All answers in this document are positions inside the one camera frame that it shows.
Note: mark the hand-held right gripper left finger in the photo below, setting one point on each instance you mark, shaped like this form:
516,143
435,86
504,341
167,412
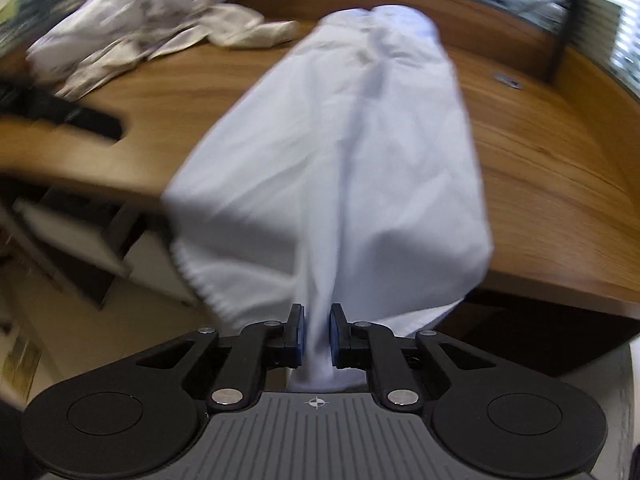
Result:
298,335

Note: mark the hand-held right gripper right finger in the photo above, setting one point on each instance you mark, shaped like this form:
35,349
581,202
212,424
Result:
334,335

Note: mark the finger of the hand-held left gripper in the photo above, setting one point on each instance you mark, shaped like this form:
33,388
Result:
95,122

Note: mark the white collared shirt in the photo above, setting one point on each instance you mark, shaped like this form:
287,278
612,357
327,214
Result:
350,160

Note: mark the crumpled white garment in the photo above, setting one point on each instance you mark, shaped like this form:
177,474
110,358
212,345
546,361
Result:
115,15

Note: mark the beige garment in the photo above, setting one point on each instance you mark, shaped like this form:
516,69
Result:
240,27

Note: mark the black partition post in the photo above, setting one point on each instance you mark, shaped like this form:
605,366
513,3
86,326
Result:
567,25

